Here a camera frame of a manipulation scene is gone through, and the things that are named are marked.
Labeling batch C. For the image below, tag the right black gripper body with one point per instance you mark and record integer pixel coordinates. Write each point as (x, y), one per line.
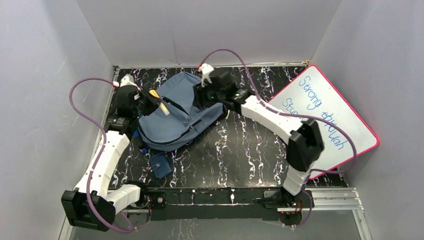
(209, 96)

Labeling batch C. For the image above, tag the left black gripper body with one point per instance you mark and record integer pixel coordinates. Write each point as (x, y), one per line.
(143, 102)

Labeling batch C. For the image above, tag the yellow orange highlighter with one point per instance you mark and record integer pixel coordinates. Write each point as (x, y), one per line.
(159, 101)

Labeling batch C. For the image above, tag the blue student backpack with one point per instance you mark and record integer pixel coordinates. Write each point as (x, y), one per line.
(184, 122)

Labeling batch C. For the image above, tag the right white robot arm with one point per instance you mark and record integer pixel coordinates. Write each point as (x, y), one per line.
(303, 139)

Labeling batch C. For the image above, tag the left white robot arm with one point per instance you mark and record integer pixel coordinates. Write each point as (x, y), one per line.
(90, 205)

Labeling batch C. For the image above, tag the navy snap wallet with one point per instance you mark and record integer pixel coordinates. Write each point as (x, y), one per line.
(161, 166)

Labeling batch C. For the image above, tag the pink framed whiteboard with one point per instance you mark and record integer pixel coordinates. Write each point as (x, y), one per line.
(307, 91)

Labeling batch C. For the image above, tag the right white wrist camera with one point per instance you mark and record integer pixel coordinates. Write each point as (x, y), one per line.
(205, 70)

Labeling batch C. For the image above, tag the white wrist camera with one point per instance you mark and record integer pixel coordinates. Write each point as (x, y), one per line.
(205, 70)
(127, 80)

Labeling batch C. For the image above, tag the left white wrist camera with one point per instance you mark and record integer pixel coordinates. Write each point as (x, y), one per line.
(127, 80)

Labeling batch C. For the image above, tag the black front rail frame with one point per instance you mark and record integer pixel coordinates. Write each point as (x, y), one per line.
(216, 203)

